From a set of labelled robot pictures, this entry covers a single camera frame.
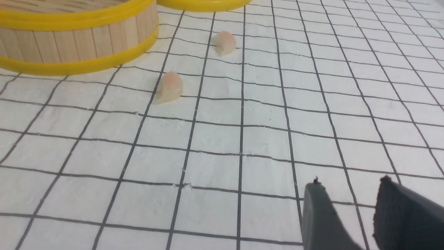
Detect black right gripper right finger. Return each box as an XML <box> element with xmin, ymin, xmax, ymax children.
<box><xmin>373</xmin><ymin>176</ymin><xmax>444</xmax><ymax>250</ymax></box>

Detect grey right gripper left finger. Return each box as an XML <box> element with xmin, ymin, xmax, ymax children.
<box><xmin>301</xmin><ymin>177</ymin><xmax>361</xmax><ymax>250</ymax></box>

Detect pink translucent dumpling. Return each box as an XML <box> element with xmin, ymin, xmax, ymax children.
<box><xmin>211</xmin><ymin>31</ymin><xmax>236</xmax><ymax>57</ymax></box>
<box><xmin>154</xmin><ymin>71</ymin><xmax>183</xmax><ymax>105</ymax></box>

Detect woven bamboo steamer lid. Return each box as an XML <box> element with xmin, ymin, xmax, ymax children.
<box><xmin>157</xmin><ymin>0</ymin><xmax>251</xmax><ymax>13</ymax></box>

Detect bamboo steamer tray yellow rims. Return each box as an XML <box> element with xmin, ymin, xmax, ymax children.
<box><xmin>0</xmin><ymin>0</ymin><xmax>159</xmax><ymax>76</ymax></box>

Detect white black grid tablecloth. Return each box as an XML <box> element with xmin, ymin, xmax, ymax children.
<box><xmin>1</xmin><ymin>0</ymin><xmax>443</xmax><ymax>250</ymax></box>

